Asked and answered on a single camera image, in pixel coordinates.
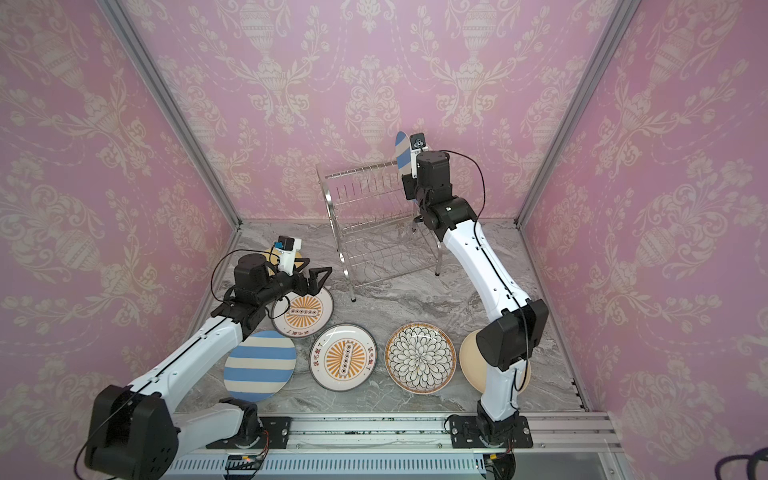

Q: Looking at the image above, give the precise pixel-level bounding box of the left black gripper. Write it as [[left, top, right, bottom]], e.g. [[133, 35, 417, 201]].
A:
[[255, 257, 332, 308]]

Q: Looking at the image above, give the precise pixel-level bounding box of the blue striped plate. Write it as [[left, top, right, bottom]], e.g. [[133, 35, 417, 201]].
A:
[[223, 330, 297, 402], [395, 131, 412, 176]]

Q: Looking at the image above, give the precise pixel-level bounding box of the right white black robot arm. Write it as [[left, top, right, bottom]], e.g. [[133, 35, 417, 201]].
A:
[[396, 149, 549, 449]]

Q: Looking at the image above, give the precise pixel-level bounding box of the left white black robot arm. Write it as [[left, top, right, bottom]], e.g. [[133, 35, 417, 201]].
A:
[[74, 249, 333, 479]]

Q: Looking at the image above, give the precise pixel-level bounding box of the yellow plate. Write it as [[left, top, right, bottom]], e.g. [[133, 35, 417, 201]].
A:
[[262, 247, 281, 277]]

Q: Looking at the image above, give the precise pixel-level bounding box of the upper orange sunburst plate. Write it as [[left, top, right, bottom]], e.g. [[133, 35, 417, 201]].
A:
[[269, 287, 334, 338]]

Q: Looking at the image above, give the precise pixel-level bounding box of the orange sunburst plate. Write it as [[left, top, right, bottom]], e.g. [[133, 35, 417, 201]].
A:
[[309, 324, 378, 392], [269, 287, 334, 338]]

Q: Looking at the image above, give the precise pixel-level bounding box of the lower orange sunburst plate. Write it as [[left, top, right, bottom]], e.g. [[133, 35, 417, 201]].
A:
[[309, 324, 378, 392]]

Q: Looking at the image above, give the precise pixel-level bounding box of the beige plate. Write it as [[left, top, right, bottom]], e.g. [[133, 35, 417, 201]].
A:
[[459, 329, 532, 393]]

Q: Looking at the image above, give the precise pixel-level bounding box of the small electronics board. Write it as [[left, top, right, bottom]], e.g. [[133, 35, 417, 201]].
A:
[[225, 455, 266, 474]]

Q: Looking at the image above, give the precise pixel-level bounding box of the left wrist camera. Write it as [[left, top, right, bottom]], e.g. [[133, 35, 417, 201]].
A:
[[274, 235, 302, 275]]

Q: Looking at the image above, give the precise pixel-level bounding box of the chrome wire dish rack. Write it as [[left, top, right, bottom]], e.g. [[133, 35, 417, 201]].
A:
[[317, 160, 443, 301]]

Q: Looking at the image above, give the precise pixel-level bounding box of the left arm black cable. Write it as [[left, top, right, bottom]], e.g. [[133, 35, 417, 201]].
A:
[[73, 248, 295, 480]]

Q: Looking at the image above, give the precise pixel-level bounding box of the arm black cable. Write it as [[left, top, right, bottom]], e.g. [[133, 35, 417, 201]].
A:
[[73, 248, 295, 480], [437, 148, 533, 397]]

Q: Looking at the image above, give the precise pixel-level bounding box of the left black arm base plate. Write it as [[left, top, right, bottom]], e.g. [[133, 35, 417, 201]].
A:
[[206, 416, 292, 450]]

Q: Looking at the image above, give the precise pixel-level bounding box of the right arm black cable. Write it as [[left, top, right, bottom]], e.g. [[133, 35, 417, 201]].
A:
[[437, 148, 533, 397]]

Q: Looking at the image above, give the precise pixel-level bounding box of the aluminium rail frame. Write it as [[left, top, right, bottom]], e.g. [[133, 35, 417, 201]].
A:
[[159, 412, 632, 479]]

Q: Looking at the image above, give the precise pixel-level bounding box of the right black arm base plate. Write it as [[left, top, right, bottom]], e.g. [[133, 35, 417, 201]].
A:
[[447, 414, 534, 449]]

